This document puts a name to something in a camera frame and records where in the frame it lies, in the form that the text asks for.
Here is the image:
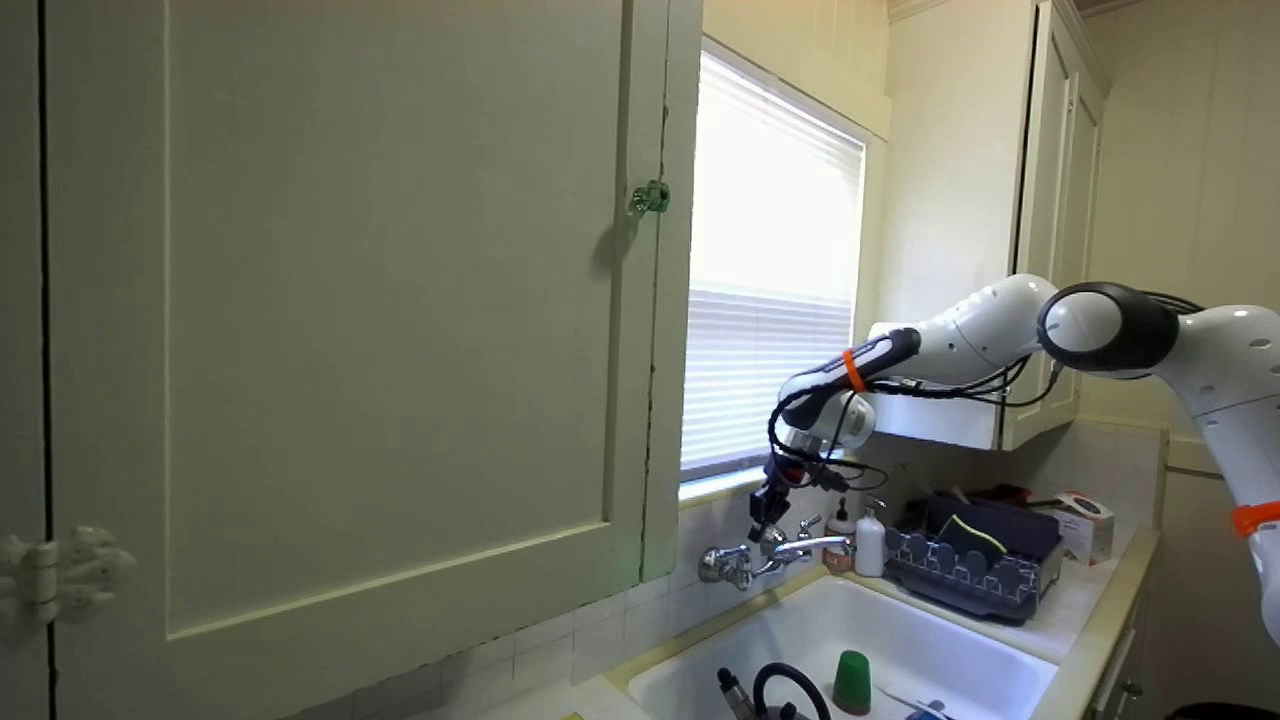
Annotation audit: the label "chrome tap faucet spout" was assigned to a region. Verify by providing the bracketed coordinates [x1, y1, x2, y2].
[747, 526, 859, 566]

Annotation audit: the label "white soap dispenser bottle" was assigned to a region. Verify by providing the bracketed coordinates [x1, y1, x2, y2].
[851, 493, 892, 578]

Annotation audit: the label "cream cabinet with green knob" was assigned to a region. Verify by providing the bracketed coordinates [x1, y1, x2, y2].
[0, 0, 710, 720]

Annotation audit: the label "dark wire dish rack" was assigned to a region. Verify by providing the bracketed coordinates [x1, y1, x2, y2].
[881, 493, 1074, 627]

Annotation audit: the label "tall cream wall cabinet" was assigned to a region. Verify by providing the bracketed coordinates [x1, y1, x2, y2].
[863, 0, 1113, 454]

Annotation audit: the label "white window blinds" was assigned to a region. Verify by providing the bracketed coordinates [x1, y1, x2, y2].
[678, 46, 873, 486]

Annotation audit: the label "white cabinet latch knob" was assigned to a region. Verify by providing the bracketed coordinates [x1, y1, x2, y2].
[0, 518, 141, 631]

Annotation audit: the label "white kitchen sink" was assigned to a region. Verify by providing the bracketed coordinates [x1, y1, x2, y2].
[625, 570, 1064, 720]

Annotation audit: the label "cream lower kitchen cabinets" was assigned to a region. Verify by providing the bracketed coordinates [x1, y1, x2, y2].
[1064, 533, 1177, 720]

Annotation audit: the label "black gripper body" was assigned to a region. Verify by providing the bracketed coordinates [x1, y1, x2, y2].
[743, 472, 805, 535]

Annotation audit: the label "green plastic cup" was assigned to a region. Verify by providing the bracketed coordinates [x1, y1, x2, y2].
[827, 642, 877, 720]

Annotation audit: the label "white box with tape roll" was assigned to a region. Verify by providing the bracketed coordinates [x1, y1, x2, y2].
[1047, 493, 1121, 566]

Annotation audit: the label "green cabinet knob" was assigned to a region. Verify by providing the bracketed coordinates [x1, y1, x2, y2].
[625, 176, 678, 223]

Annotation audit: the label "chrome tap handle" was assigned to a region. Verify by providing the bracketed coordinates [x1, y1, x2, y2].
[698, 541, 756, 595]

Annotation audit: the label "dark cloth in rack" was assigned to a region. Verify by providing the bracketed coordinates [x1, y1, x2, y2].
[902, 485, 1069, 566]

